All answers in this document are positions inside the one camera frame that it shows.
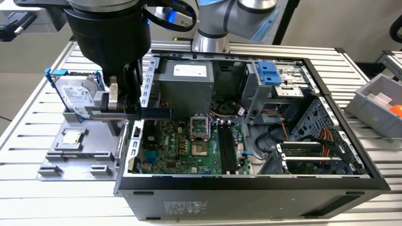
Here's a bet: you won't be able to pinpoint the small aluminium side table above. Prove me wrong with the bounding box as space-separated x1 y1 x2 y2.
376 49 402 82

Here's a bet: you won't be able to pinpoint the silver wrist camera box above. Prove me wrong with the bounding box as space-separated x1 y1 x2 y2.
0 7 70 42

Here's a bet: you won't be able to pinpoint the silver drive bay cage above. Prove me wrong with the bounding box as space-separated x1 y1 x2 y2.
271 60 321 99

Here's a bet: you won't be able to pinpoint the thin orange wire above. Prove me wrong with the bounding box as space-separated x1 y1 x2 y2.
281 119 289 142

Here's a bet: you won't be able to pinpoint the disk bay with silver rails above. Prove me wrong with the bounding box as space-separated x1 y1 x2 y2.
261 140 345 175

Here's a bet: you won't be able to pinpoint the white block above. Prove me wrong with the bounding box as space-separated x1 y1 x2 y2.
366 92 393 105

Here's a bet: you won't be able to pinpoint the grey parts rack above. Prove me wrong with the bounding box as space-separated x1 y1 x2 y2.
36 91 128 182

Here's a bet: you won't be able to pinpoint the black RAM slot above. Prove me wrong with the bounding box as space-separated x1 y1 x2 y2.
230 124 239 172
226 124 235 172
219 124 229 172
222 124 231 172

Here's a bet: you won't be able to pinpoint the grey plastic bin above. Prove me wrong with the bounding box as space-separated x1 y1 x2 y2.
345 73 402 142

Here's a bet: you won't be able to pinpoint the silver CPU chip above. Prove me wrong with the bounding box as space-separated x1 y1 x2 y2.
62 131 82 145

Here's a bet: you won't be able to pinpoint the round black case speaker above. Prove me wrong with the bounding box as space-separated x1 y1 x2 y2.
218 100 242 116

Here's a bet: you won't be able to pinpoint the thick black data cable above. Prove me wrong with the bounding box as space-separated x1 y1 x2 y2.
254 130 281 154

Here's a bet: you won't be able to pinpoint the black curved hose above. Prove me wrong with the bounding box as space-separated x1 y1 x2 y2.
389 17 402 43

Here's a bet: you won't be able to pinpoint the black frame post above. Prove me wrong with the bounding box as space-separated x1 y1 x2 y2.
273 0 301 46

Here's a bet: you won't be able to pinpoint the grey power supply unit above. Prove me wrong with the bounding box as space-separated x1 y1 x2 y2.
152 60 215 118

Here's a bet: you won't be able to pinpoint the blue plastic drive latch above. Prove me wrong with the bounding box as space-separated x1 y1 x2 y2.
255 61 283 86

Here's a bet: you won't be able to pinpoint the hard disk in blue carrier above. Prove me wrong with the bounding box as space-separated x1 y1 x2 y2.
43 67 106 123

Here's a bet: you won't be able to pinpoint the CPU socket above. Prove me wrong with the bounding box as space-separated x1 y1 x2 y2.
191 140 211 156

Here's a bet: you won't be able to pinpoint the orange yellow power wires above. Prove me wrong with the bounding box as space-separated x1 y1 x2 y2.
315 128 337 159

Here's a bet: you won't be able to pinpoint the metal socket cover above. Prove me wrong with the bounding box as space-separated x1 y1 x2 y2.
190 113 210 141

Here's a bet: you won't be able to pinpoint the power supply wire bundle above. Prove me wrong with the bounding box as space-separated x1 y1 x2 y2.
209 108 242 119

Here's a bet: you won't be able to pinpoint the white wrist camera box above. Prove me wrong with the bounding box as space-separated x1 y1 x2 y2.
147 5 198 32

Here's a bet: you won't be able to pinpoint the black open PC case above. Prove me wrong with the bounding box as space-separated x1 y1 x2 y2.
112 49 392 222

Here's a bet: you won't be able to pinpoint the orange ball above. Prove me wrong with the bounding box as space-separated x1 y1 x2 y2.
388 105 402 118

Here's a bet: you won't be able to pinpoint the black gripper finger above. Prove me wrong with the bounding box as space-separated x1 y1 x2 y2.
108 60 143 121

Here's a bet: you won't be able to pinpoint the green Dell motherboard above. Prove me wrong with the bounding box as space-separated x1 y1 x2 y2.
138 116 253 176

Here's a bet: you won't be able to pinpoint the black cable with blue tab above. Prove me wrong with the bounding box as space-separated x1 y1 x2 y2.
241 150 267 159

